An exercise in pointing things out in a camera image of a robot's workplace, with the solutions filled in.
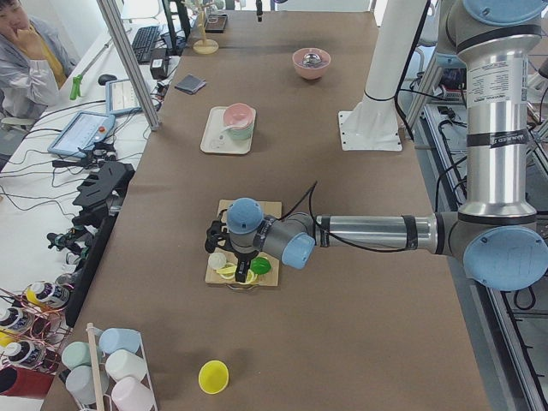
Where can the blue teach pendant tablet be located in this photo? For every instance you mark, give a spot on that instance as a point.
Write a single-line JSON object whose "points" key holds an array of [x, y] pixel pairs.
{"points": [[82, 133]]}

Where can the green stacked bowls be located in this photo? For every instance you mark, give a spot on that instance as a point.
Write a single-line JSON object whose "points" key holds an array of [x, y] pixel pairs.
{"points": [[245, 136]]}

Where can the seated person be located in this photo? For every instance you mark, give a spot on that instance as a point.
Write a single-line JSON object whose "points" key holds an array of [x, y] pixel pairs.
{"points": [[34, 63]]}

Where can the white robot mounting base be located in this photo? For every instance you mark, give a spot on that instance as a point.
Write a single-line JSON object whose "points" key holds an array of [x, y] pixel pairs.
{"points": [[372, 125]]}

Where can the yellow plastic cup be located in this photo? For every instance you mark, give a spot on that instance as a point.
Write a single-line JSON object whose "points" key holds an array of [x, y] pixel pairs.
{"points": [[213, 377]]}

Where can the bamboo cutting board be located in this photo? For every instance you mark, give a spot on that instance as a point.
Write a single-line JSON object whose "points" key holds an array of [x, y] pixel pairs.
{"points": [[268, 280]]}

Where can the wooden mug tree stand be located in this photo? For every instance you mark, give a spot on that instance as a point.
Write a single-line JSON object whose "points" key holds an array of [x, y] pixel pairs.
{"points": [[204, 45]]}

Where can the grey folded cloth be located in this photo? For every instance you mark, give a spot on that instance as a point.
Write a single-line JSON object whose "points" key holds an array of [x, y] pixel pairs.
{"points": [[190, 84]]}

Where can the toy lemon slice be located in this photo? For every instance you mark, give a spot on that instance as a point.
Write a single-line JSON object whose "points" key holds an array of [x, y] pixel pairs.
{"points": [[229, 278]]}

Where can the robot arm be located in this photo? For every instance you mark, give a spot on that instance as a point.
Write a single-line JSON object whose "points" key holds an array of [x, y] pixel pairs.
{"points": [[493, 232]]}

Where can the green toy lime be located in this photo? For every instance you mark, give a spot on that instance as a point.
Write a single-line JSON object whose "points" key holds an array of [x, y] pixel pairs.
{"points": [[260, 266]]}

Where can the cream rectangular serving tray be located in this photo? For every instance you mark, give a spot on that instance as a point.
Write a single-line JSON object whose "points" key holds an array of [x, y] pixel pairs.
{"points": [[217, 141]]}

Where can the toy lemon half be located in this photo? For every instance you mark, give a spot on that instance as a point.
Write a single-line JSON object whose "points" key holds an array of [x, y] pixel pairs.
{"points": [[249, 279]]}

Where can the yellow plastic knife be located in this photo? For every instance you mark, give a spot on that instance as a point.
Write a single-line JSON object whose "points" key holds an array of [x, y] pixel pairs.
{"points": [[227, 271]]}

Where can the aluminium frame post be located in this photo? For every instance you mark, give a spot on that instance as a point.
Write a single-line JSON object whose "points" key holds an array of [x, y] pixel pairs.
{"points": [[113, 21]]}

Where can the cup rack with pastel cups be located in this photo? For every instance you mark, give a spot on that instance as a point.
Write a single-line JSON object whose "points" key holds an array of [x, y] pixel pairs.
{"points": [[109, 371]]}

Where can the large pink bowl with ice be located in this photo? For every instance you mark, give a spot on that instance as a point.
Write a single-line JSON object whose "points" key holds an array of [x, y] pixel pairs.
{"points": [[310, 73]]}

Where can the small pink bowl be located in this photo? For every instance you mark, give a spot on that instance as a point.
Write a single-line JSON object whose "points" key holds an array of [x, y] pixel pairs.
{"points": [[238, 112]]}

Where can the white ceramic spoon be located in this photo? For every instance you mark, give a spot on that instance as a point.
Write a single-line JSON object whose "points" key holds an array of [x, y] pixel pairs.
{"points": [[233, 125]]}

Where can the paint bottles in wire rack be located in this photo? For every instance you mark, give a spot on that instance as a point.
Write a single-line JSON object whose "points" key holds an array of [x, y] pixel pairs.
{"points": [[33, 332]]}

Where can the black keyboard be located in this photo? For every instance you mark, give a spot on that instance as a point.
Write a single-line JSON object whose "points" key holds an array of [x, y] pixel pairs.
{"points": [[144, 43]]}

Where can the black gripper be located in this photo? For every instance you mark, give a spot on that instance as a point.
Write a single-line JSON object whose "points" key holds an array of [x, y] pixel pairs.
{"points": [[241, 257]]}

